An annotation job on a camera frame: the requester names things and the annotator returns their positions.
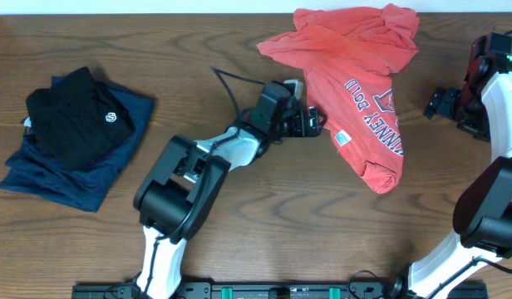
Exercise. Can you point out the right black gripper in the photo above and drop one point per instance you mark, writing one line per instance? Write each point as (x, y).
(442, 102)

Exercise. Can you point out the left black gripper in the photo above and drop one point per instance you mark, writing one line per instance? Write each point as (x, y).
(305, 123)

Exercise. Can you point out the red t-shirt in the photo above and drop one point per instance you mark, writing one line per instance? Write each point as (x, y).
(348, 57)

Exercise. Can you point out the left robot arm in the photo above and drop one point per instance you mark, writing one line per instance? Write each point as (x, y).
(179, 191)

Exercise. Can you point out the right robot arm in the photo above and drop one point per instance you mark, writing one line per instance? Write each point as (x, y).
(481, 234)

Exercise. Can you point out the black folded polo shirt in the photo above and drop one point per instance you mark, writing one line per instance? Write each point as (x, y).
(77, 120)

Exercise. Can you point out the navy folded shirt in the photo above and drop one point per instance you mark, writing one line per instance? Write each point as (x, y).
(33, 172)

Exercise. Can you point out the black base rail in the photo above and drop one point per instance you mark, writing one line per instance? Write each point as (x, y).
(205, 290)

